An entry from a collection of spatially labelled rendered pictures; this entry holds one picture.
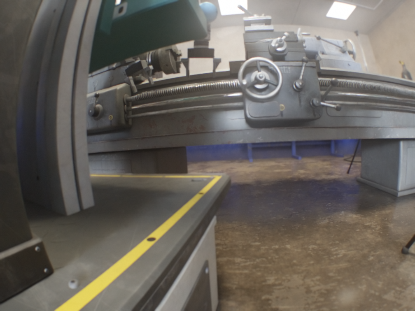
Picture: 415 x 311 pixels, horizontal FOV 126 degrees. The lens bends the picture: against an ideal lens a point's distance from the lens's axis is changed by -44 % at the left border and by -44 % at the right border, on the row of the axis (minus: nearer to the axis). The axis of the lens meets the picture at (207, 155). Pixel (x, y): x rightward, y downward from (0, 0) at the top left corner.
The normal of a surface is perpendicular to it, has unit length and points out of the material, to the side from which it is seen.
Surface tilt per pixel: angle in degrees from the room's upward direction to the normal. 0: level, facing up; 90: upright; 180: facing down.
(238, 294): 0
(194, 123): 90
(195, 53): 113
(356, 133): 90
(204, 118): 90
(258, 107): 90
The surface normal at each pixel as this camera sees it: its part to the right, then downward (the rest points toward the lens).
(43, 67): -0.25, 0.07
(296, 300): -0.06, -1.00
